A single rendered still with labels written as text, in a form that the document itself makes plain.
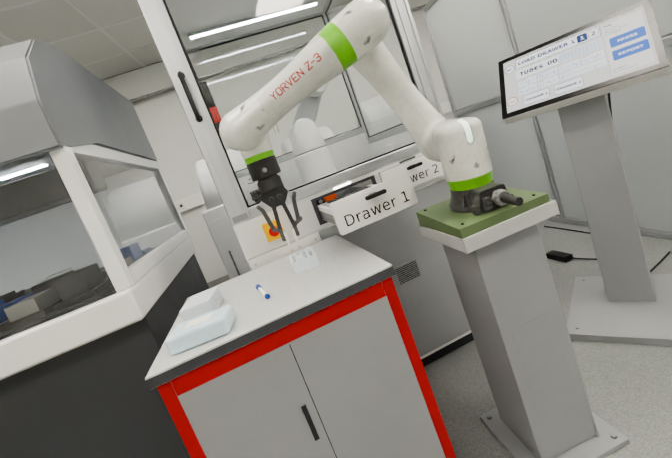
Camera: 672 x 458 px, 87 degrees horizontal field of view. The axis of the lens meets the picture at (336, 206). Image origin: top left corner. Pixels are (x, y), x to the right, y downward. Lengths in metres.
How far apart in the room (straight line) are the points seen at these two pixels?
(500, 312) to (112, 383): 1.21
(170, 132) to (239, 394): 4.12
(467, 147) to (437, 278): 0.84
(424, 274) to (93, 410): 1.31
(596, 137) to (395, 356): 1.20
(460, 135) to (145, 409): 1.31
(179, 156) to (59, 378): 3.60
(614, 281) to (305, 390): 1.44
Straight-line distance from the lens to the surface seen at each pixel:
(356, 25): 0.97
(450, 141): 1.01
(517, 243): 1.08
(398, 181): 1.20
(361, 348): 0.98
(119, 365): 1.43
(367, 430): 1.10
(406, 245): 1.61
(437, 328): 1.78
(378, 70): 1.14
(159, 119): 4.88
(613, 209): 1.84
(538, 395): 1.29
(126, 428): 1.53
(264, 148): 1.08
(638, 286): 1.99
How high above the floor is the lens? 1.07
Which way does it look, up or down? 8 degrees down
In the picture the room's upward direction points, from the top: 20 degrees counter-clockwise
